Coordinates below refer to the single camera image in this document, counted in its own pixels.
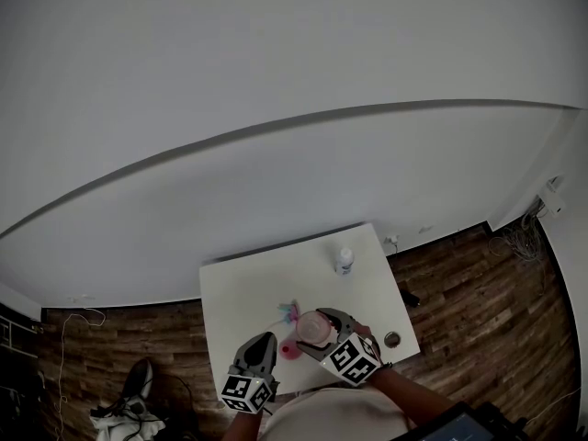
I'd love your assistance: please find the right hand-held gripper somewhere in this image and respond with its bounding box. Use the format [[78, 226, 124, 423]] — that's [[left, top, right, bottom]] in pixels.
[[295, 307, 384, 390]]

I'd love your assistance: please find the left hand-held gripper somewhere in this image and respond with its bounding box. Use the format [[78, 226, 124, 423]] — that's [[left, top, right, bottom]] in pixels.
[[220, 332, 282, 415]]

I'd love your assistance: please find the pink dimpled glass cup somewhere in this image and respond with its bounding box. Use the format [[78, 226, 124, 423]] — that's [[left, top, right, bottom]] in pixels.
[[295, 310, 334, 346]]

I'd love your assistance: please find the red pink bottle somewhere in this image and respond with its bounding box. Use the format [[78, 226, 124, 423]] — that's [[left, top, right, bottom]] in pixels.
[[278, 336, 305, 363]]

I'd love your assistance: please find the person's right forearm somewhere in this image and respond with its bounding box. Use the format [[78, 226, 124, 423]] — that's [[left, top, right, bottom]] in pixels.
[[367, 366, 456, 423]]

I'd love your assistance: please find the person's left forearm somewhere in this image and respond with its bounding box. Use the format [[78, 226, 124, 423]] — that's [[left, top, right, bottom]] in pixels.
[[220, 410, 264, 441]]

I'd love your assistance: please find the small clear white-capped bottle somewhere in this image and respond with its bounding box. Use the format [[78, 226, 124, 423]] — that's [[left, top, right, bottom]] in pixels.
[[334, 246, 356, 277]]

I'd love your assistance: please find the white square table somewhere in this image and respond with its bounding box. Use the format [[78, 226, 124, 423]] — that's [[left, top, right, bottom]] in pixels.
[[198, 221, 422, 397]]

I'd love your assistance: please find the person's beige shirt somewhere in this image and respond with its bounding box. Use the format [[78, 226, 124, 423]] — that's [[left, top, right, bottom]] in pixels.
[[258, 383, 414, 441]]

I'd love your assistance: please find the white desk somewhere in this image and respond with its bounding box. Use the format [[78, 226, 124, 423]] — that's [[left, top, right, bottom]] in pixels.
[[0, 309, 45, 354]]

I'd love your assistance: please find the black floor cable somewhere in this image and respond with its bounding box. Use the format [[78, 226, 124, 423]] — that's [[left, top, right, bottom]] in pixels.
[[153, 373, 197, 415]]

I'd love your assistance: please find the white floor cable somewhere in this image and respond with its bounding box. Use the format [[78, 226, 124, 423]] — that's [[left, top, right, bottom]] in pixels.
[[523, 382, 583, 427], [52, 307, 107, 441]]

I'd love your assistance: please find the tangled white cable bundle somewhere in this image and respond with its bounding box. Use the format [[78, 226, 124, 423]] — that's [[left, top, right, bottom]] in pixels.
[[488, 212, 548, 266]]

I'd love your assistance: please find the white wall box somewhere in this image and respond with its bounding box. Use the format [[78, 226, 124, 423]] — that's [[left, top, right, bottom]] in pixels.
[[536, 175, 568, 219]]

